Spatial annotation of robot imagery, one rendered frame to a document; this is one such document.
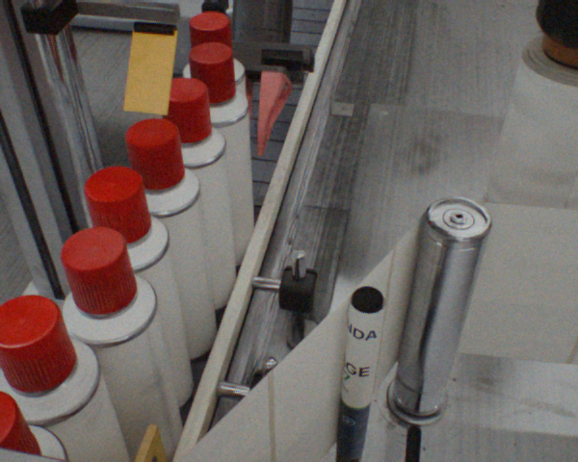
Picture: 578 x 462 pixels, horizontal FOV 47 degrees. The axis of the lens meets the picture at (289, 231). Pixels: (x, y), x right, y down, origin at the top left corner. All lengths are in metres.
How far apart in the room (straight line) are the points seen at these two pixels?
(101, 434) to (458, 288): 0.22
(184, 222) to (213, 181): 0.05
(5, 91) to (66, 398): 0.26
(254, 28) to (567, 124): 0.28
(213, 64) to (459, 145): 0.37
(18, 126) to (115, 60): 0.53
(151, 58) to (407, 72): 0.60
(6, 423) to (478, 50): 0.92
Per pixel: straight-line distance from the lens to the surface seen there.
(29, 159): 0.56
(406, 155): 0.75
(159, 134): 0.42
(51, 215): 0.59
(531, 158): 0.59
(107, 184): 0.39
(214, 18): 0.56
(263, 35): 0.63
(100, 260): 0.34
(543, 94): 0.56
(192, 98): 0.45
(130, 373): 0.39
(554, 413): 0.55
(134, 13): 0.46
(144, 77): 0.46
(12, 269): 0.74
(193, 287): 0.48
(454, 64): 1.04
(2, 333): 0.33
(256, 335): 0.57
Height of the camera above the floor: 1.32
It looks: 43 degrees down
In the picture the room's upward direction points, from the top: straight up
